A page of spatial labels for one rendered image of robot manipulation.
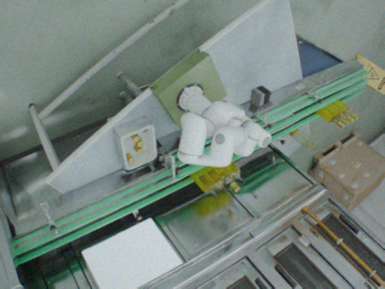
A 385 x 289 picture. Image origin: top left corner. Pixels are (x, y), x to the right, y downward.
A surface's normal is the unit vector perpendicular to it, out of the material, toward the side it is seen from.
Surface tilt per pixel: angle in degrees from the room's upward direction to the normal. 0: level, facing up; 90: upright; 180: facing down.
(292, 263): 90
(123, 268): 90
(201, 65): 1
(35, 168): 90
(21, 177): 90
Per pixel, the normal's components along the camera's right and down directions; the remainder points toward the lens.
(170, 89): 0.53, 0.59
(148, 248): 0.00, -0.73
